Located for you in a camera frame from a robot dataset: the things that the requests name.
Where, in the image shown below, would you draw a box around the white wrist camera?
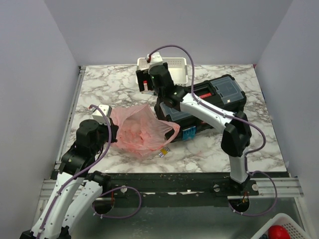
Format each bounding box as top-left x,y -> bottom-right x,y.
146,52 -> 163,71
90,104 -> 112,125

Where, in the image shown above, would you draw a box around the white basket bottom right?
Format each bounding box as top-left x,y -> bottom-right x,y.
251,213 -> 311,239

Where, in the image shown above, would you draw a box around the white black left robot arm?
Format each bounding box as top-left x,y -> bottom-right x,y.
20,119 -> 118,239

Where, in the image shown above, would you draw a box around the aluminium rail left edge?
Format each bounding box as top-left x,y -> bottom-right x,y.
54,66 -> 86,170

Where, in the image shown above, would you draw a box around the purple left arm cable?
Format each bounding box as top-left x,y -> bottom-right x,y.
41,104 -> 143,232

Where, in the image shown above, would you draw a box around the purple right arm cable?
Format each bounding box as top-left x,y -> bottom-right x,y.
149,44 -> 278,217

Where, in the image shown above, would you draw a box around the aluminium rail front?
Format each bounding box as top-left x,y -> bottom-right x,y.
249,177 -> 304,198

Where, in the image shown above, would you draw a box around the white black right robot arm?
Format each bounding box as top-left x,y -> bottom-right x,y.
136,63 -> 252,195

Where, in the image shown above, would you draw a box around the white perforated plastic basket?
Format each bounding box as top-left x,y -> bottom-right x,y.
136,57 -> 188,94

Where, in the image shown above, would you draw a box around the black toolbox clear lids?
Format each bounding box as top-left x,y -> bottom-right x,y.
154,74 -> 247,142

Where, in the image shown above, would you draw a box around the red ball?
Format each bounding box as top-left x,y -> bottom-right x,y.
268,225 -> 291,239

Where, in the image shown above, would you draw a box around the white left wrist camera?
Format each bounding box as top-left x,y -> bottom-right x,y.
90,104 -> 112,125

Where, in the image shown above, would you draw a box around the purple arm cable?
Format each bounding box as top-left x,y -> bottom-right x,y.
149,44 -> 278,217
41,104 -> 143,232

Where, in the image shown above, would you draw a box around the pink plastic bag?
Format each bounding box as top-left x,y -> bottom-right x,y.
111,104 -> 180,158

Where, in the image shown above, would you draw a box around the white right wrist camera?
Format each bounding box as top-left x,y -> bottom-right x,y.
146,52 -> 163,71

